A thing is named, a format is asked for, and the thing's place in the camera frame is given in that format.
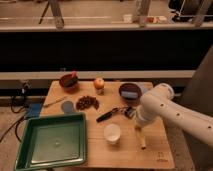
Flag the small black metal clip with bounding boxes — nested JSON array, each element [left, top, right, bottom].
[[124, 107, 135, 119]]

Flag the red bowl with utensil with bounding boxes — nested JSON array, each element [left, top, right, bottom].
[[59, 71, 78, 90]]

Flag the black handled knife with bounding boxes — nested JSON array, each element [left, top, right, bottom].
[[96, 108, 118, 123]]

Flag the red yellow apple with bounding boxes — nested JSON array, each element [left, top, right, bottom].
[[93, 77, 105, 90]]

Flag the blue power box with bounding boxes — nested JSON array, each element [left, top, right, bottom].
[[25, 103, 42, 119]]

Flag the dark bowl with blue sponge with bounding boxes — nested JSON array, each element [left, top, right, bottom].
[[119, 83, 142, 100]]

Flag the green plastic tray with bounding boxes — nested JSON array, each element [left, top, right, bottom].
[[14, 113, 87, 171]]

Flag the black cables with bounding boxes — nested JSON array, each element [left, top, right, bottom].
[[0, 83, 31, 144]]

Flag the bunch of dark grapes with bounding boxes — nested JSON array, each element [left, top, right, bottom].
[[76, 96, 99, 110]]

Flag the grey round lid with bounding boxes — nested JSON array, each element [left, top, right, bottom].
[[61, 101, 75, 114]]

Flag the wooden stick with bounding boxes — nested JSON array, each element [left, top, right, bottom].
[[43, 96, 67, 108]]

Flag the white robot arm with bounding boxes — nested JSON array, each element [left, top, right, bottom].
[[135, 83, 213, 148]]

